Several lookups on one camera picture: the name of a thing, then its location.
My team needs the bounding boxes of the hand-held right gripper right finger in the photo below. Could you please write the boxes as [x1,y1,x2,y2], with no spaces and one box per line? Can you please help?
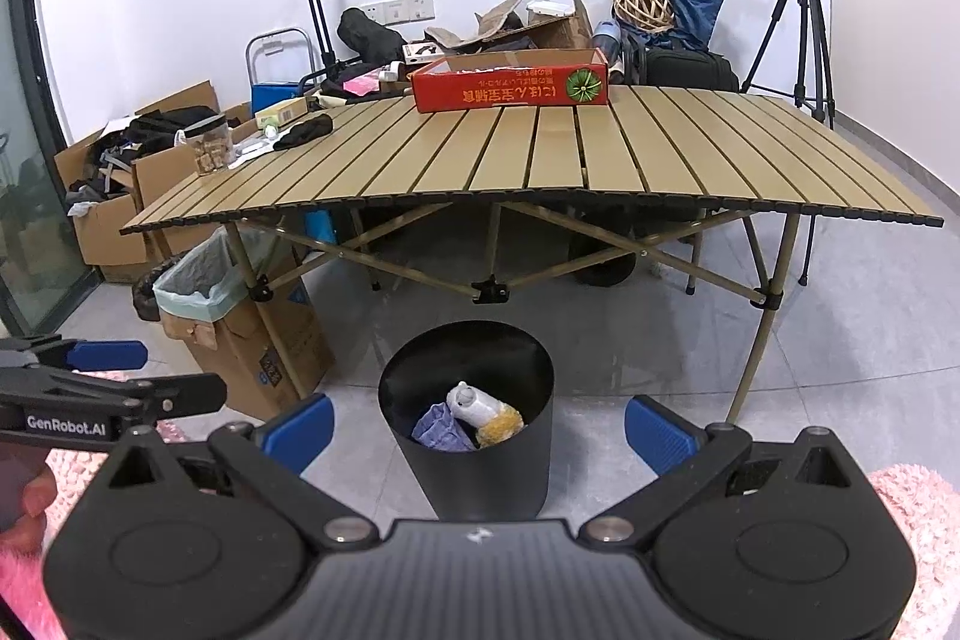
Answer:
[577,394,875,555]

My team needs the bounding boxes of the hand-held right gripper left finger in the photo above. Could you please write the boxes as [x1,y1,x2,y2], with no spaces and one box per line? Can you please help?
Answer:
[90,394,383,555]

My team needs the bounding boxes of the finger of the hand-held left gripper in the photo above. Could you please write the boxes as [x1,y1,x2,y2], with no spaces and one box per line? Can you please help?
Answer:
[0,372,227,420]
[0,334,149,378]

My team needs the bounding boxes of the purple knit cloth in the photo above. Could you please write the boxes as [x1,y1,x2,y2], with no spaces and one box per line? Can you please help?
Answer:
[411,404,477,452]

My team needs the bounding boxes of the yellow white plush hamster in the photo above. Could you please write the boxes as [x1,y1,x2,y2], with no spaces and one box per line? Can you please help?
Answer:
[448,381,524,448]

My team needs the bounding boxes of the black round waste bin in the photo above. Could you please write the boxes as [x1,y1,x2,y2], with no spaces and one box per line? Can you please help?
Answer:
[377,321,556,522]

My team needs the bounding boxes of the person's left hand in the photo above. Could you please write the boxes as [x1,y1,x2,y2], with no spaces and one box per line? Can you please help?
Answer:
[0,462,61,555]

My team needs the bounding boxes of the pink fluffy cloth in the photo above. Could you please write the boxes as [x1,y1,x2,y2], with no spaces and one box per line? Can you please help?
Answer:
[0,370,185,640]
[870,460,960,640]

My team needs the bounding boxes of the black mesh basket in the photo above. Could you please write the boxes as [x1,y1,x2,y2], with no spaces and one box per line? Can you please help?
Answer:
[133,269,162,320]

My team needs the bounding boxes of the cardboard box blue print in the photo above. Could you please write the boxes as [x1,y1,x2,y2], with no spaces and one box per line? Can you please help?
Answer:
[161,276,335,420]

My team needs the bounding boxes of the green plastic bag liner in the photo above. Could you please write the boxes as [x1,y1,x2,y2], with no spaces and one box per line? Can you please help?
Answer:
[152,227,256,322]

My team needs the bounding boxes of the large cardboard box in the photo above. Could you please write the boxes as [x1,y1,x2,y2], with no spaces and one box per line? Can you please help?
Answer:
[54,122,162,285]

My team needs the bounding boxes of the black wheel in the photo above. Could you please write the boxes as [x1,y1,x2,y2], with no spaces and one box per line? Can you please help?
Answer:
[570,212,638,287]

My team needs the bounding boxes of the cardboard box with flap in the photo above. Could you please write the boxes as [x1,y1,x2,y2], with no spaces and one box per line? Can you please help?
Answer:
[133,80,256,214]

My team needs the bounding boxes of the clear snack jar black lid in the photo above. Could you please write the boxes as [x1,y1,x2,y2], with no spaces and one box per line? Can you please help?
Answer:
[184,115,233,178]

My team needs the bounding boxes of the pile of dark clothes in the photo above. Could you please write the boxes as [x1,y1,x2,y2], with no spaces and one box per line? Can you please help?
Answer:
[67,104,218,199]

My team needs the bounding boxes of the white plastic wrapper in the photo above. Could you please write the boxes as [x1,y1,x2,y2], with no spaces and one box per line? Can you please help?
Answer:
[227,137,275,169]

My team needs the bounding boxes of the olive slatted folding table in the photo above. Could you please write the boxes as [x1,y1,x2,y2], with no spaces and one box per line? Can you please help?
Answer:
[120,83,944,423]

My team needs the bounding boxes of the small black cloth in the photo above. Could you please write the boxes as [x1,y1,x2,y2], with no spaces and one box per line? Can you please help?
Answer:
[272,113,333,152]

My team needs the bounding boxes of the yellow white small box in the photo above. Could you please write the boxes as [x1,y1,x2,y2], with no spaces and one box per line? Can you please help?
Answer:
[255,98,308,130]

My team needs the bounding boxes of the blue plastic box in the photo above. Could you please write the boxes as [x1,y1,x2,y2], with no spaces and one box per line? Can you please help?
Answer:
[251,83,302,112]

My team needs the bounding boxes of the black suitcase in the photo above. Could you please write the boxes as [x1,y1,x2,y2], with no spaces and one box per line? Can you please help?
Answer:
[622,36,740,92]

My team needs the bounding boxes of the red cardboard box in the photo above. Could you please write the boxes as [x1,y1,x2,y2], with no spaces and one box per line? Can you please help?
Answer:
[410,49,608,114]

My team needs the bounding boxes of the black duffel bag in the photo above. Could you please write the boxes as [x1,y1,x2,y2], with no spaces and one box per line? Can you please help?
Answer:
[337,8,406,64]

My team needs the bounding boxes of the open brown cardboard box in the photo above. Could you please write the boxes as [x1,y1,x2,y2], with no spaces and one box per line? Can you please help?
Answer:
[525,0,599,50]

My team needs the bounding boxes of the wicker ball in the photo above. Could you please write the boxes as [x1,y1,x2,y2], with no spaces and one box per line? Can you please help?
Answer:
[613,0,680,35]

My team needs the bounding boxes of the glass door black frame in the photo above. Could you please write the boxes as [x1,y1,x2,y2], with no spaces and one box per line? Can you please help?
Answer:
[0,0,95,341]

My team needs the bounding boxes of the silver metal frame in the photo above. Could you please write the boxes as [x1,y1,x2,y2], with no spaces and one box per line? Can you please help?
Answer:
[246,29,312,86]

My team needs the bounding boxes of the white wall socket panel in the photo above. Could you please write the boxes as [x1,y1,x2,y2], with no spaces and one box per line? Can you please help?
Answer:
[360,0,436,25]

